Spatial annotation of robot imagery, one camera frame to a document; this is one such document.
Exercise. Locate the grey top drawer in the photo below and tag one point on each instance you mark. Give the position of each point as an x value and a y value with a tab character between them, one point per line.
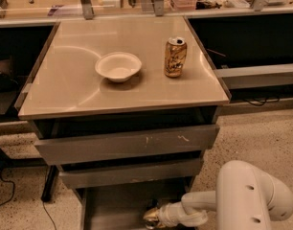
121	145

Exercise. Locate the grey middle drawer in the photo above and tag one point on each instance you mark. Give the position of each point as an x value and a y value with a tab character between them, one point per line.
132	173

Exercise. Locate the grey drawer cabinet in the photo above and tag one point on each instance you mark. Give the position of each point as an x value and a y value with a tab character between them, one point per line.
125	109

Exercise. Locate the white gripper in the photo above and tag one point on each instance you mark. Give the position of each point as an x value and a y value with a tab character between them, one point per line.
169	214

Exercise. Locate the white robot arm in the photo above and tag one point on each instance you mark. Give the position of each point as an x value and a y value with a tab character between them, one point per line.
245	198

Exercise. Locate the grey open bottom drawer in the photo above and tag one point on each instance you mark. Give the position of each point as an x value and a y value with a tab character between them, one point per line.
122	207

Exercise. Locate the white paper bowl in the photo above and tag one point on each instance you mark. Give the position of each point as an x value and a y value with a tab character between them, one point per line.
118	66

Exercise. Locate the gold patterned soda can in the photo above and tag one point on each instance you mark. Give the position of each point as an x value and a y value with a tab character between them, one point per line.
175	56

